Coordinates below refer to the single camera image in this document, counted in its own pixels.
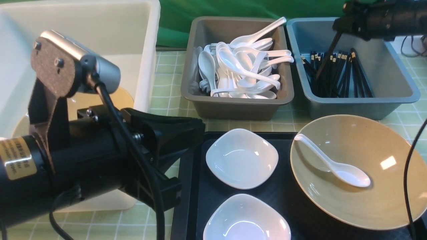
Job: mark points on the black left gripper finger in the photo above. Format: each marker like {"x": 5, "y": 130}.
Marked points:
{"x": 163, "y": 139}
{"x": 156, "y": 193}

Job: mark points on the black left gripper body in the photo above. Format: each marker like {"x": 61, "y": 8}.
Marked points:
{"x": 96, "y": 160}

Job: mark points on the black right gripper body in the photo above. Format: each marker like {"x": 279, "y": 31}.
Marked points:
{"x": 383, "y": 19}

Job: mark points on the black chopstick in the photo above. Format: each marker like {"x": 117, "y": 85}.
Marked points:
{"x": 329, "y": 53}

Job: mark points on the white square dish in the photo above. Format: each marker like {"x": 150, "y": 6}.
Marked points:
{"x": 244, "y": 217}
{"x": 242, "y": 159}

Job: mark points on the tan noodle bowl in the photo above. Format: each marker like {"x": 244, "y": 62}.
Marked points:
{"x": 364, "y": 143}

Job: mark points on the white soup spoon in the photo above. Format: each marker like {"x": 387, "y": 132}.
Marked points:
{"x": 347, "y": 173}

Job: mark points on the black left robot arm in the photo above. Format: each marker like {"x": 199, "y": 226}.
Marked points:
{"x": 25, "y": 180}

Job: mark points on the tan bowl in tub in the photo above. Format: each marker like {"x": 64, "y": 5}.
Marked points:
{"x": 100, "y": 101}

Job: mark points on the black plastic serving tray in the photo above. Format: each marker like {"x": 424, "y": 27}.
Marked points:
{"x": 202, "y": 193}

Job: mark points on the pile of black chopsticks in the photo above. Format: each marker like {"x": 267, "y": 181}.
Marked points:
{"x": 339, "y": 76}

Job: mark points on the blue plastic chopstick bin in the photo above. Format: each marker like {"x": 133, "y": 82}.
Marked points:
{"x": 388, "y": 78}

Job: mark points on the pile of white spoons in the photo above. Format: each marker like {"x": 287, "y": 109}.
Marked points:
{"x": 240, "y": 71}

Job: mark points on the large white plastic tub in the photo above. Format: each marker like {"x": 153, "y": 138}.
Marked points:
{"x": 123, "y": 32}

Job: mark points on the grey plastic spoon bin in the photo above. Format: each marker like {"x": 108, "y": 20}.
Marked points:
{"x": 213, "y": 29}

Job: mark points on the green backdrop cloth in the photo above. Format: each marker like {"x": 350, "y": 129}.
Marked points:
{"x": 176, "y": 16}

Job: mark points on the white spoon sticking out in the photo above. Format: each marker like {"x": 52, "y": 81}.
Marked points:
{"x": 247, "y": 40}

